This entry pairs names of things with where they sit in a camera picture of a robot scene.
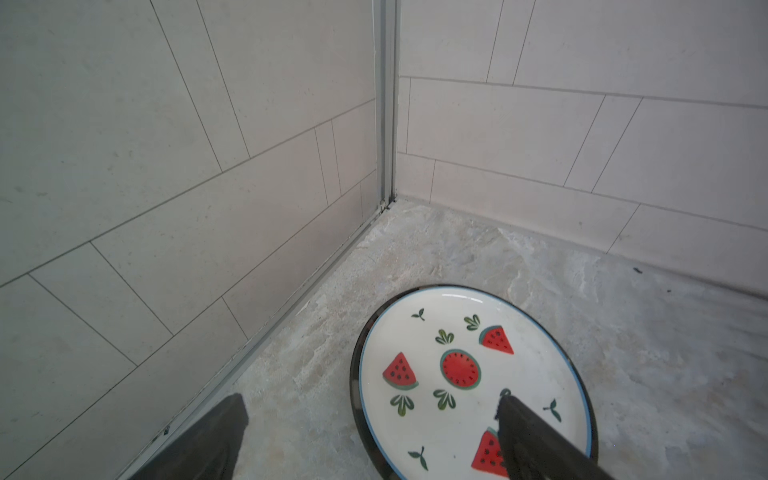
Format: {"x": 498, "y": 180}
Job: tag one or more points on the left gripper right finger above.
{"x": 532, "y": 449}

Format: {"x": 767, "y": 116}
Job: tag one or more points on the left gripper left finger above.
{"x": 209, "y": 449}

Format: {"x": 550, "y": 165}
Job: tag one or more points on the dark striped rim cream plate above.
{"x": 355, "y": 384}

